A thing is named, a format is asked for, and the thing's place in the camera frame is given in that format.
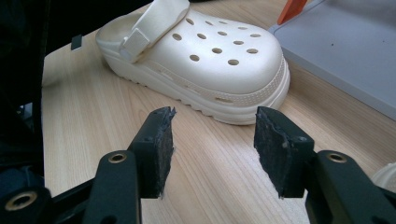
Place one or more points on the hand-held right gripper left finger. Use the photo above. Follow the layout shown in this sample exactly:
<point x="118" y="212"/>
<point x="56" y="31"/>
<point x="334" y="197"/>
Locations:
<point x="152" y="161"/>

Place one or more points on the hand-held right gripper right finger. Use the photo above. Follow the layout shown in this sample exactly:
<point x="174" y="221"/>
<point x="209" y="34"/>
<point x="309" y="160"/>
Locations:
<point x="280" y="155"/>

